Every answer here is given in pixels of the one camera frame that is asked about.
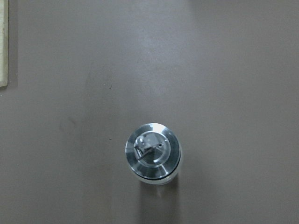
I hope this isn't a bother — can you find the glass sauce bottle metal cap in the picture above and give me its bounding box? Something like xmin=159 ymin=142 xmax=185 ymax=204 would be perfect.
xmin=125 ymin=123 xmax=183 ymax=185

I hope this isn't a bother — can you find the bamboo cutting board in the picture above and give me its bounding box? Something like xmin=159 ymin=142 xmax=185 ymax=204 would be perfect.
xmin=0 ymin=0 xmax=9 ymax=88

